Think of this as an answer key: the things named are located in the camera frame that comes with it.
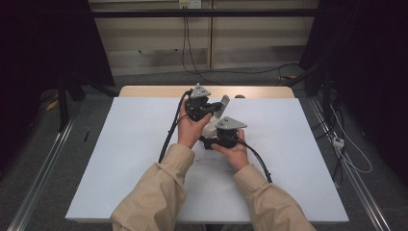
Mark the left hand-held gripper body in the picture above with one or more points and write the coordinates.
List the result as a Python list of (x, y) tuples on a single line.
[(196, 106)]

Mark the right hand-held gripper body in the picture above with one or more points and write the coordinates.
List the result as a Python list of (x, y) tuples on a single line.
[(227, 133)]

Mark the white plastic jar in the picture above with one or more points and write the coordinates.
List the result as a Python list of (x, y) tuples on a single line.
[(210, 129)]

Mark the person's left hand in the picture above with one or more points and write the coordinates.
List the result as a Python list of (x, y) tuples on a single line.
[(191, 131)]

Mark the person's right hand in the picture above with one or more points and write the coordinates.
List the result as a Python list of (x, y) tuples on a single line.
[(235, 157)]

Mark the wooden table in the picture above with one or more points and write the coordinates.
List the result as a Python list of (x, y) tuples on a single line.
[(154, 91)]

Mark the white board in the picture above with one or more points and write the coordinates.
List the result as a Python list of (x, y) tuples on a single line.
[(128, 144)]

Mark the black horizontal bar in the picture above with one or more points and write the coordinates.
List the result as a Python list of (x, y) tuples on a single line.
[(205, 13)]

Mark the black metal stand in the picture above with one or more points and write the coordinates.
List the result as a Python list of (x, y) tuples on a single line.
[(62, 102), (325, 93)]

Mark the small black floor object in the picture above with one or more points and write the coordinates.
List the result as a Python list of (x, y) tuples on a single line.
[(86, 136)]

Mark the dark curtain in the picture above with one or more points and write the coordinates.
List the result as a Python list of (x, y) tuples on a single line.
[(38, 57), (369, 64)]

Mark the white wall socket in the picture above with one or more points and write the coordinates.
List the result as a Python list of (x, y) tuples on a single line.
[(190, 3)]

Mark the aluminium floor rail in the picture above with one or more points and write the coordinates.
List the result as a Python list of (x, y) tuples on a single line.
[(41, 176), (359, 189)]

